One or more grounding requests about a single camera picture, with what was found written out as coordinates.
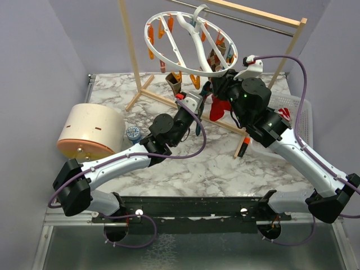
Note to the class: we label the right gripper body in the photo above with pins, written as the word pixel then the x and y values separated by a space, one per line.
pixel 229 88

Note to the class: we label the red white striped sock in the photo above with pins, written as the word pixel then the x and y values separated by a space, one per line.
pixel 285 113

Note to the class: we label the pink clothespin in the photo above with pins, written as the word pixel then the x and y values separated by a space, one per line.
pixel 162 67

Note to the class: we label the dark teal sock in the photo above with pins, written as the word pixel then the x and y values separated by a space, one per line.
pixel 205 92

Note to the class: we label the red beige reindeer sock front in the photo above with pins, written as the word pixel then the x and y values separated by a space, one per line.
pixel 218 108

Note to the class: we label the yellow orange clothespin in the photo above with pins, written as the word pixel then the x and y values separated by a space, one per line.
pixel 195 81

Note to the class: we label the wooden hanger rack frame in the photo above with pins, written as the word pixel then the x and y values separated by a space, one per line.
pixel 247 95

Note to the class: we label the blue patterned round tin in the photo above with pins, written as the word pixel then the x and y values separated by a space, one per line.
pixel 134 134

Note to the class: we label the white plastic basket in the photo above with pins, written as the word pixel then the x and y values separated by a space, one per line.
pixel 305 125

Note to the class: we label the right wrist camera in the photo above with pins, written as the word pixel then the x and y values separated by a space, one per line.
pixel 253 68

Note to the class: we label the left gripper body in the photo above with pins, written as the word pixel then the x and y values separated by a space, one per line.
pixel 183 121

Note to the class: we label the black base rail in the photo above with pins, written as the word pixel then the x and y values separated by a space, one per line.
pixel 177 215

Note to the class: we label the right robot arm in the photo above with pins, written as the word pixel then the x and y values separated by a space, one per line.
pixel 332 188

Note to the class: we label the white round clip hanger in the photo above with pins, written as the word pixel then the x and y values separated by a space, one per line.
pixel 188 42

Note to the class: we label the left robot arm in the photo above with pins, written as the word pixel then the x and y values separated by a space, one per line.
pixel 76 186

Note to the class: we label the black orange highlighter marker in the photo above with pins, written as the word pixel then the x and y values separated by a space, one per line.
pixel 243 147

